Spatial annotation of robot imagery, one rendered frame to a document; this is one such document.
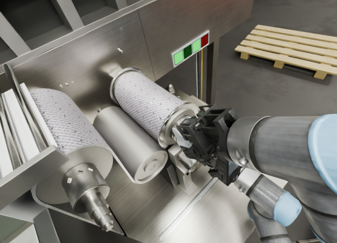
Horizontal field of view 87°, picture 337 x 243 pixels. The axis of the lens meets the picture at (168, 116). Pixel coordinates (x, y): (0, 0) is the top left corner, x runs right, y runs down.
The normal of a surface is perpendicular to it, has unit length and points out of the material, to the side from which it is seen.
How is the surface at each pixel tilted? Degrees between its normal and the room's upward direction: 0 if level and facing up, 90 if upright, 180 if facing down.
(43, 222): 0
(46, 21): 90
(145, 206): 0
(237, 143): 60
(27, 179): 90
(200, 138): 50
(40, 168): 90
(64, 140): 17
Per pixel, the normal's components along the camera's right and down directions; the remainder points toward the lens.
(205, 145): 0.42, -0.01
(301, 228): -0.14, -0.63
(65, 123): 0.29, -0.85
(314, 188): -0.63, 0.65
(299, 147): -0.88, -0.25
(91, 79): 0.66, 0.51
